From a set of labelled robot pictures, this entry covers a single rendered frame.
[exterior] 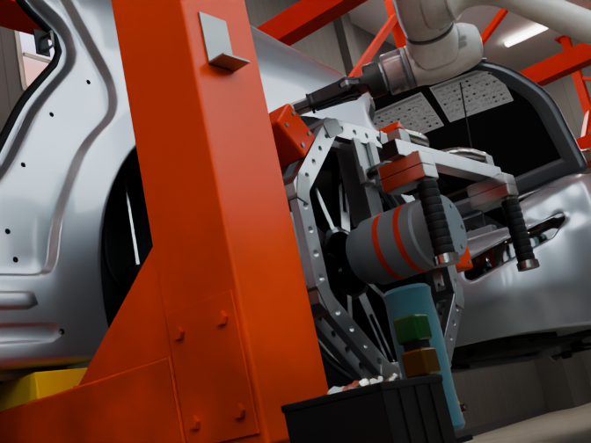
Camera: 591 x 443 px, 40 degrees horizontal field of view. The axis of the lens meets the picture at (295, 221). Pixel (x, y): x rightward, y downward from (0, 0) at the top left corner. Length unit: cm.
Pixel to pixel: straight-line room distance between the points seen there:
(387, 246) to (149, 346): 53
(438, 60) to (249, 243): 69
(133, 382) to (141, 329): 8
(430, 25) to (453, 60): 11
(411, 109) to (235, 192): 402
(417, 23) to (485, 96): 344
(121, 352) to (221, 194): 33
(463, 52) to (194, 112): 68
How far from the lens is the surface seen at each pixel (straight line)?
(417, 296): 146
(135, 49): 137
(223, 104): 127
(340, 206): 177
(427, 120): 522
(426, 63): 171
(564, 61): 812
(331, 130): 164
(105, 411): 137
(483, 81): 501
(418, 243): 156
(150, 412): 129
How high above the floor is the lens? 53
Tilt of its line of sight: 14 degrees up
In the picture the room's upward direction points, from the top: 12 degrees counter-clockwise
